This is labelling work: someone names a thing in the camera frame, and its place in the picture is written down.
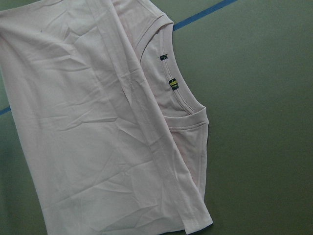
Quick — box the pink Snoopy t-shirt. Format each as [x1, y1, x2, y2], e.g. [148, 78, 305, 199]
[0, 0, 213, 235]

